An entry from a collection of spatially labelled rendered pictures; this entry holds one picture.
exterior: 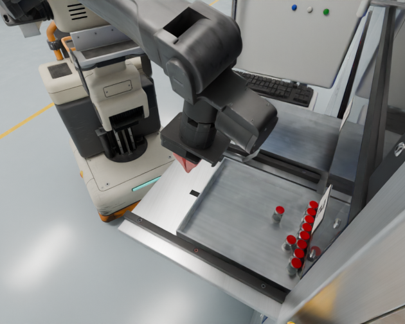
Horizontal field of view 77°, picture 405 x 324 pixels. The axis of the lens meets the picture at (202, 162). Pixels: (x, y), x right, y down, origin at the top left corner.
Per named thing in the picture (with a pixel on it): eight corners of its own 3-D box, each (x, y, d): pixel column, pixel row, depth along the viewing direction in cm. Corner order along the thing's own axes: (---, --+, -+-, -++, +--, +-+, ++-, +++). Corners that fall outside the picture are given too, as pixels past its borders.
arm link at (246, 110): (218, 8, 28) (162, 55, 26) (308, 58, 25) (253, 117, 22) (218, 81, 39) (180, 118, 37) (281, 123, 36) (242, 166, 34)
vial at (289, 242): (292, 246, 58) (297, 237, 55) (289, 254, 57) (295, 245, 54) (283, 242, 59) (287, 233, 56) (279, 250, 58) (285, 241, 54)
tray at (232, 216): (344, 212, 65) (351, 205, 62) (325, 315, 49) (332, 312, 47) (223, 164, 75) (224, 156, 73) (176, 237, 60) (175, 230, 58)
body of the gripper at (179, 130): (213, 170, 40) (224, 139, 34) (158, 140, 41) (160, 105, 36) (229, 144, 44) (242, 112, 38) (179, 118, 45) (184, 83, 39)
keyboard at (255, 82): (313, 91, 115) (315, 86, 113) (308, 108, 107) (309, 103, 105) (230, 72, 127) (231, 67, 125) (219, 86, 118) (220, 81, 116)
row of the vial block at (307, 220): (313, 212, 64) (319, 202, 61) (294, 278, 54) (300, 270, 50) (304, 209, 65) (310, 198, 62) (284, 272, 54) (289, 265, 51)
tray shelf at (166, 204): (359, 129, 89) (361, 125, 88) (316, 344, 48) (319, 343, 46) (233, 92, 104) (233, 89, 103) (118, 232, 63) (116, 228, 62)
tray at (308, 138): (360, 134, 85) (364, 125, 82) (349, 189, 69) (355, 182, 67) (262, 105, 95) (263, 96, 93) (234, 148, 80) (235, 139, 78)
